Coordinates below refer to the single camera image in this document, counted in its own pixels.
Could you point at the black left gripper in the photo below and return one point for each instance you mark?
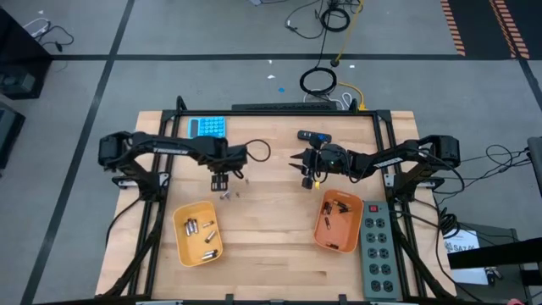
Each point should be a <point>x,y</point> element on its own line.
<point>228,157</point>

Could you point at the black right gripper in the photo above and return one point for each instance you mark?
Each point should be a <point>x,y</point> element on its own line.
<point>328,159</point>

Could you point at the orange plastic bin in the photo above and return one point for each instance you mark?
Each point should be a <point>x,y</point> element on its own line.
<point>345,233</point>

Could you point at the yellow plastic bin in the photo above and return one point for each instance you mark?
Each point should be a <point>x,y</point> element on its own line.
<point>190,250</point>

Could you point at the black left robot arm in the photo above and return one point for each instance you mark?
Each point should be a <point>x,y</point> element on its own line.
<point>169,148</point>

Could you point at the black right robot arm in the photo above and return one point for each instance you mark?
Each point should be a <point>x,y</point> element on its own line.
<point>389,161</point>

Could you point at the black remote control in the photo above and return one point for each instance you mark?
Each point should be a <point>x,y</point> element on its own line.
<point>307,135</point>

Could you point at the blue calculator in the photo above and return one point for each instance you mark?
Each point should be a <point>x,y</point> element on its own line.
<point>211,127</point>

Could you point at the black rack power strip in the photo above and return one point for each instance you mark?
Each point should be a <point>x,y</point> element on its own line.
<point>283,106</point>

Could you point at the grey power strip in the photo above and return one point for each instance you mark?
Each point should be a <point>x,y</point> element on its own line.
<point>379,254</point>

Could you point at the white paper sheet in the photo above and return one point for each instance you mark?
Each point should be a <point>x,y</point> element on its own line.
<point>468,237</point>

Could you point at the black desk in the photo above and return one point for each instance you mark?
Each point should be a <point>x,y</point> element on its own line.
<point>499,254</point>

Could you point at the black equipment box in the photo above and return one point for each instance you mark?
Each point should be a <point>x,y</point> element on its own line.
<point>8,131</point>

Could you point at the white power adapter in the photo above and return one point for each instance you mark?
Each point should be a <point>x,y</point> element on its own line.
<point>41,28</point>

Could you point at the black cabinet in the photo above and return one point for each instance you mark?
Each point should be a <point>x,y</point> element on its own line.
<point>17,55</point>

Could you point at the pink object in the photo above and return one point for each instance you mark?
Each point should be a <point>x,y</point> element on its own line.
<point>514,302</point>

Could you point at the black aluminium table frame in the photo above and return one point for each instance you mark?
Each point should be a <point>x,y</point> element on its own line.
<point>271,113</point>

